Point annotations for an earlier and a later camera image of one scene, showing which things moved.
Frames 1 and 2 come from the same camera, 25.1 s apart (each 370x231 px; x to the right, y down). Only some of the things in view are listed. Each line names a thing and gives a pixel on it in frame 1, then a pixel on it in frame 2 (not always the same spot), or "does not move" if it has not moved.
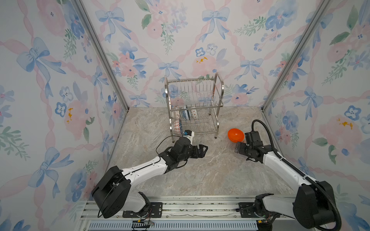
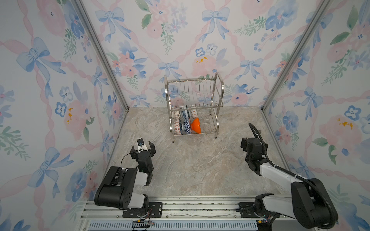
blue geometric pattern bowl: [180, 126] → [187, 126]
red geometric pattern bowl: [177, 129] does not move
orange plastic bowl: [235, 135] → [195, 125]
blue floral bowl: [185, 115] does not move
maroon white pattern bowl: [177, 115] does not move
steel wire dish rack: [193, 105] does not move
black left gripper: [201, 153] → [151, 150]
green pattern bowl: [194, 114] does not move
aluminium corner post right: [324, 5] does not move
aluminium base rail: [176, 213] does not move
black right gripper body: [244, 149] → [244, 143]
